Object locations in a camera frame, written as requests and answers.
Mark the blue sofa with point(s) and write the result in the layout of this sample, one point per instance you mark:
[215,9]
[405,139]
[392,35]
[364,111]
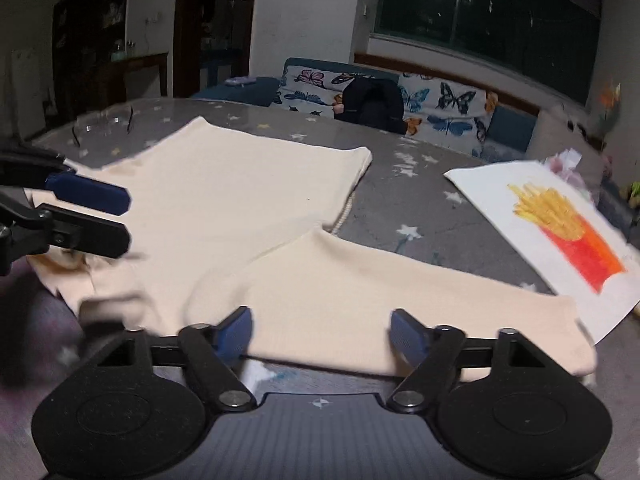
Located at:
[508,136]

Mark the beige pillow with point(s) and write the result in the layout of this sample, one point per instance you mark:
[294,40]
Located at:
[555,133]

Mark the yellow green plush toy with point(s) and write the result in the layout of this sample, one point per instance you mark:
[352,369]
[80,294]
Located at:
[630,194]

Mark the butterfly print sofa cushion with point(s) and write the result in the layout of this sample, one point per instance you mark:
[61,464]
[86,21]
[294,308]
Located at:
[422,108]

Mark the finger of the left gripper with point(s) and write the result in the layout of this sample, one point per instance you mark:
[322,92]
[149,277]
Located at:
[27,231]
[49,172]

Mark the black backpack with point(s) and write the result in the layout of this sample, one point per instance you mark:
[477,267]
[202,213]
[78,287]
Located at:
[373,102]

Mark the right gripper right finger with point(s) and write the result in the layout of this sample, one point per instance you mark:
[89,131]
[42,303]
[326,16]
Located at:
[437,355]

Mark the white fries print bag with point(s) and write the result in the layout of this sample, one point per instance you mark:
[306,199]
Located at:
[561,235]

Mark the cream sweatshirt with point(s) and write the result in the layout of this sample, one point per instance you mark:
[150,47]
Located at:
[222,219]

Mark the artificial flower bouquet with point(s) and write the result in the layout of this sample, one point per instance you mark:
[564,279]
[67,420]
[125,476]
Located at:
[610,101]

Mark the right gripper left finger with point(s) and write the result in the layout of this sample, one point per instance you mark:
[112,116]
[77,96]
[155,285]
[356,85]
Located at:
[206,354]

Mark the dark window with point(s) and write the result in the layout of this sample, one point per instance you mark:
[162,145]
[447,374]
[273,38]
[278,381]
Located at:
[552,42]

